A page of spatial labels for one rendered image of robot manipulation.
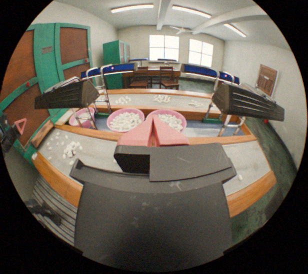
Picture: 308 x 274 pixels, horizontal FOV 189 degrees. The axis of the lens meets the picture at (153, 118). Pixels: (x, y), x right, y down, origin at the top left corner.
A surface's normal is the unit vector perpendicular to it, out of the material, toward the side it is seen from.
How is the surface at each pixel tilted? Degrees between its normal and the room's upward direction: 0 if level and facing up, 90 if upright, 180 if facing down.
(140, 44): 90
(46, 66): 90
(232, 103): 58
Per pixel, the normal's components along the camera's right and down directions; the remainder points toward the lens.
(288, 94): -1.00, 0.00
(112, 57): 0.00, 0.60
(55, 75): 1.00, 0.05
